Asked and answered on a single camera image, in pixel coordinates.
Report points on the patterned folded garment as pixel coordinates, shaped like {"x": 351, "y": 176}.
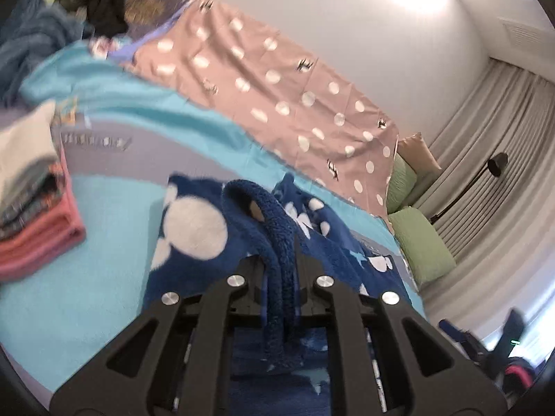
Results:
{"x": 30, "y": 208}

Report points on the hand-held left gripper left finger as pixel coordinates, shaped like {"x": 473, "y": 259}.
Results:
{"x": 253, "y": 288}

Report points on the blue fleece garment white dots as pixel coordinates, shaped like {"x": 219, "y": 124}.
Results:
{"x": 247, "y": 234}

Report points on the purple cushion gold print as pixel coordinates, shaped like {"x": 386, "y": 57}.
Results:
{"x": 149, "y": 4}

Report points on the beige pillow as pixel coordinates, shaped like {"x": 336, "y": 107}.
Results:
{"x": 418, "y": 151}

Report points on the white folded garment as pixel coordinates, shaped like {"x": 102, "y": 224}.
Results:
{"x": 24, "y": 147}

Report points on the pink polka dot sheet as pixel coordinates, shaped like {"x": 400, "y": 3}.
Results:
{"x": 269, "y": 95}

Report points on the small green pillow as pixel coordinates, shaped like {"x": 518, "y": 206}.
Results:
{"x": 401, "y": 182}

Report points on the large green pillow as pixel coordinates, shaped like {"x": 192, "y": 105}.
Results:
{"x": 422, "y": 245}

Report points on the stack of folded clothes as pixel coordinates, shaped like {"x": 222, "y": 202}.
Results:
{"x": 39, "y": 242}

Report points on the grey-blue fuzzy blanket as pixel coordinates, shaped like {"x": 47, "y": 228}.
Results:
{"x": 32, "y": 47}

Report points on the beige curtain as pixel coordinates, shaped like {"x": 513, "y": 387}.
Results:
{"x": 498, "y": 234}

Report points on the ceiling air vent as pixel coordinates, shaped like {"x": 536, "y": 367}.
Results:
{"x": 527, "y": 34}

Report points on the black floor lamp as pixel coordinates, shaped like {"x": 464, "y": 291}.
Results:
{"x": 496, "y": 165}

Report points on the pile of dark clothes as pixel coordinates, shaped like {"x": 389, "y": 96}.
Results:
{"x": 102, "y": 6}

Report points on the turquoise printed bed blanket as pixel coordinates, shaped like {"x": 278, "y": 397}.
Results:
{"x": 108, "y": 312}

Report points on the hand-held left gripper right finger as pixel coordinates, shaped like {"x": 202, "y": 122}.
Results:
{"x": 304, "y": 288}

